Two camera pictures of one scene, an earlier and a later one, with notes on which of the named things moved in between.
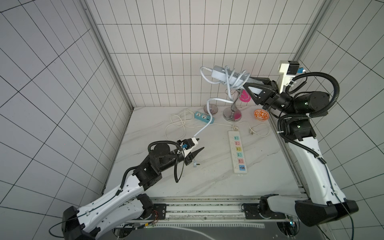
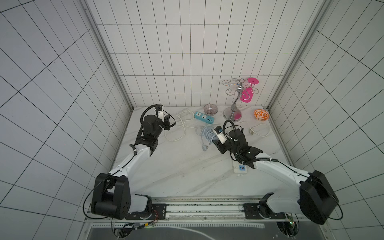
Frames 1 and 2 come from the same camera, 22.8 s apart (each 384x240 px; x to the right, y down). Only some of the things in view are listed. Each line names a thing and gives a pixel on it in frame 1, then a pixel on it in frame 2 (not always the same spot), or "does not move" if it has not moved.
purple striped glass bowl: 213,108 does not move
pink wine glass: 244,96 does not move
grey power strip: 236,79 -> 210,133
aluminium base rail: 184,209 does not move
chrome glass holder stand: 232,114 does not move
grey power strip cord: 230,101 -> 207,134
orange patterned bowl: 261,114 does not move
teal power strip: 203,117 does not move
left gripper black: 189,158 -> 166,121
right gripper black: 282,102 -> 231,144
